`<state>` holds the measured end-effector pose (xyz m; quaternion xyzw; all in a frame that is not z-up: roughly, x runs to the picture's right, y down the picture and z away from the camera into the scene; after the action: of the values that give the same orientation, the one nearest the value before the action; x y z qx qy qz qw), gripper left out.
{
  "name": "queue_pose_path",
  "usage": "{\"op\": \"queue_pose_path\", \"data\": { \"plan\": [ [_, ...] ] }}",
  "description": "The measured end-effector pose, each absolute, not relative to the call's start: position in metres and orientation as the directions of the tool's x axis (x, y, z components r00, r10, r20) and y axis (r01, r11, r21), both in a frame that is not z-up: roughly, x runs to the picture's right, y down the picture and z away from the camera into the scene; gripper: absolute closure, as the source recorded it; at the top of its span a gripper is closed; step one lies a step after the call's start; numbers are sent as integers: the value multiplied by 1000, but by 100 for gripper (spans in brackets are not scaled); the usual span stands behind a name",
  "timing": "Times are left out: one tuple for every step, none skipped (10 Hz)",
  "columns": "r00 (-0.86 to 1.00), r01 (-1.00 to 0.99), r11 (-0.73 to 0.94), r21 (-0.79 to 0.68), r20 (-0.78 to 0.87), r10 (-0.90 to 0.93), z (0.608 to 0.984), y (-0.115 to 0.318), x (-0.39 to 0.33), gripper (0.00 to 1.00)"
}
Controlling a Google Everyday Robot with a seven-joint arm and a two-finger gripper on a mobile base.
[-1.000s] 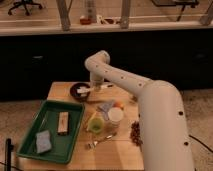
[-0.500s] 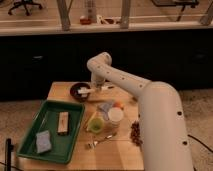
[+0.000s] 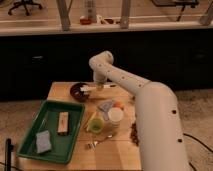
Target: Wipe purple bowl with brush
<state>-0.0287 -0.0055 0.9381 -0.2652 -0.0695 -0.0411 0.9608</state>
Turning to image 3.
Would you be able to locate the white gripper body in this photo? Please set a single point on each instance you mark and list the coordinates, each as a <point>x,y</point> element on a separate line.
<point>99,79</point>

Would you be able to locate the white handled dish brush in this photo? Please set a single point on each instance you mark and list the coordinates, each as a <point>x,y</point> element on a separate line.
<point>87,88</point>

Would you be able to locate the dark purple bowl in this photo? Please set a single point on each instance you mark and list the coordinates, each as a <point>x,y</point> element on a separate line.
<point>77,93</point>

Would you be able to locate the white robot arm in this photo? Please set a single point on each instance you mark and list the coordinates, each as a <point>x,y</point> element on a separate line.
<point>159,130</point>

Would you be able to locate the grey cloth piece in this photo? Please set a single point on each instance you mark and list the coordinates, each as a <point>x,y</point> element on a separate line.
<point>104,107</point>

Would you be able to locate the orange ball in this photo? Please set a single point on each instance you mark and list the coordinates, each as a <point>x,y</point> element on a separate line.
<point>119,105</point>

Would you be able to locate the green plastic cup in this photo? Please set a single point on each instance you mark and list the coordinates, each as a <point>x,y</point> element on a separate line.
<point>96,125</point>

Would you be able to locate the wooden block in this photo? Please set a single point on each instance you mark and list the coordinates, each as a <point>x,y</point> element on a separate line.
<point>63,122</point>

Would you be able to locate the red object on floor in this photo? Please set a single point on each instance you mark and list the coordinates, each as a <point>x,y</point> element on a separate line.
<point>85,21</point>

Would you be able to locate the wooden table leg middle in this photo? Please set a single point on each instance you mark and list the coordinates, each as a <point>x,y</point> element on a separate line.
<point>125,13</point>

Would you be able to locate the wooden table leg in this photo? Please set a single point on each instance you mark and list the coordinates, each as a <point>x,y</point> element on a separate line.
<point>64,14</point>
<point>125,13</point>

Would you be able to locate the brown grape bunch toy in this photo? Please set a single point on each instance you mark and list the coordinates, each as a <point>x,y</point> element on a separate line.
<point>133,134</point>

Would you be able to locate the silver fork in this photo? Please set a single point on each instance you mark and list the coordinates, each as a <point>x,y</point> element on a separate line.
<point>93,144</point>

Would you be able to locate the wooden table leg left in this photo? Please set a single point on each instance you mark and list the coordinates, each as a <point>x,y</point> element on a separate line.
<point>64,14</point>

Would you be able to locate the grey blue sponge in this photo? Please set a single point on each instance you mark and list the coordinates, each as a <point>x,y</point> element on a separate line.
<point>43,142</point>

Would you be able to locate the black office chair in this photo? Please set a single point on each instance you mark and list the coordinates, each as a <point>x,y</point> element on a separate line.
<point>24,3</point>

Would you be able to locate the black stand post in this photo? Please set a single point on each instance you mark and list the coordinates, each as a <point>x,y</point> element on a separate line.
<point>8,152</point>

